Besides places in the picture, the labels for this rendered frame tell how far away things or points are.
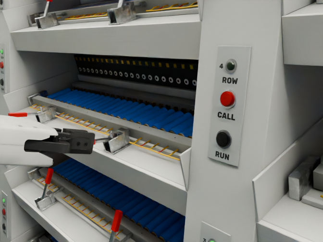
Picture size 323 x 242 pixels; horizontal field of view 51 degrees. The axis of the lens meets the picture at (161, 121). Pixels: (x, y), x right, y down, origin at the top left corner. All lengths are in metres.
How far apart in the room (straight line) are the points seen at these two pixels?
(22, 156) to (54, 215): 0.38
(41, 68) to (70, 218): 0.40
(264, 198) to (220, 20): 0.19
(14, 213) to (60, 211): 0.23
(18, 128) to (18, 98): 0.50
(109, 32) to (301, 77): 0.29
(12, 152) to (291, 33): 0.32
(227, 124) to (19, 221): 0.76
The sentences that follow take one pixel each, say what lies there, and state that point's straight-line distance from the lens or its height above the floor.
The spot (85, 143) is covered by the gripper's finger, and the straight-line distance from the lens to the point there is 0.50.
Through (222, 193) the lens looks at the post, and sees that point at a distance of 0.38.
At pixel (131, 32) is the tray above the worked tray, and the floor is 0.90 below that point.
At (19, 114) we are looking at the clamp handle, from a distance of 0.75.
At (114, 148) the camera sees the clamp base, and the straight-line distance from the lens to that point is 0.54.
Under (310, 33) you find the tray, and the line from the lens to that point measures 0.33.
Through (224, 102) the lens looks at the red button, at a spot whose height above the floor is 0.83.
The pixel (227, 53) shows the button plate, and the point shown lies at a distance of 0.36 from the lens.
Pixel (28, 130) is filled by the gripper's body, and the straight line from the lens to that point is 0.42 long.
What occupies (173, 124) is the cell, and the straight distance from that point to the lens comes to 0.55.
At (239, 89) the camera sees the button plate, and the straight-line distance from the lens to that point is 0.35.
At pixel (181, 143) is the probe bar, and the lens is 0.47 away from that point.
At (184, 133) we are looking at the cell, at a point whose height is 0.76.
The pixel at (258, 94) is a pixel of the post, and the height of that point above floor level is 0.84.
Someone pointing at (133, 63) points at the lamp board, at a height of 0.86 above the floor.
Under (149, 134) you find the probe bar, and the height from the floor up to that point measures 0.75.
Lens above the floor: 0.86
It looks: 10 degrees down
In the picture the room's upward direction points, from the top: 4 degrees clockwise
